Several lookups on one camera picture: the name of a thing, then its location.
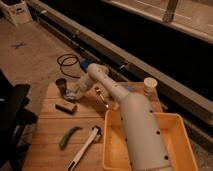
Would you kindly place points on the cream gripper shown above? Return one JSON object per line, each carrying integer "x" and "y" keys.
{"x": 79, "y": 94}

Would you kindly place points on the light blue towel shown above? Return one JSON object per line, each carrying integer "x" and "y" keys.
{"x": 71, "y": 95}

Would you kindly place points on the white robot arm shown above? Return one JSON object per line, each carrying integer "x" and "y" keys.
{"x": 146, "y": 148}

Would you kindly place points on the yellow plastic tray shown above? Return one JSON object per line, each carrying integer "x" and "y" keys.
{"x": 115, "y": 154}

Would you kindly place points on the metal spoon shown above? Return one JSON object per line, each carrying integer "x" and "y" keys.
{"x": 98, "y": 92}

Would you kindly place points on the brown rectangular block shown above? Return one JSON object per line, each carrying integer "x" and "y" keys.
{"x": 69, "y": 109}

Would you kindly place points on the dark metal cup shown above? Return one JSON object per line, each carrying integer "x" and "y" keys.
{"x": 62, "y": 85}

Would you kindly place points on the blue power box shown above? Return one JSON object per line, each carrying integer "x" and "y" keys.
{"x": 84, "y": 63}

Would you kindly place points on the yellow banana piece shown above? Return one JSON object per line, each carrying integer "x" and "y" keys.
{"x": 116, "y": 106}

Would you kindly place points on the wooden board table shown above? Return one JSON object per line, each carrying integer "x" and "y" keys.
{"x": 44, "y": 153}

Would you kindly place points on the green cucumber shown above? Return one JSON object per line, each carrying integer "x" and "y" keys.
{"x": 63, "y": 142}

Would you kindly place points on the blue sponge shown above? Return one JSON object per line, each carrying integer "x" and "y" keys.
{"x": 130, "y": 88}

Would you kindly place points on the white capped jar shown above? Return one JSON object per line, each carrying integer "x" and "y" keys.
{"x": 150, "y": 85}

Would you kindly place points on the black chair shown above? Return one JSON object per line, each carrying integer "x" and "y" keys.
{"x": 14, "y": 117}

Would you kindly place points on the white crate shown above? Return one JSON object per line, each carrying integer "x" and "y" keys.
{"x": 17, "y": 14}

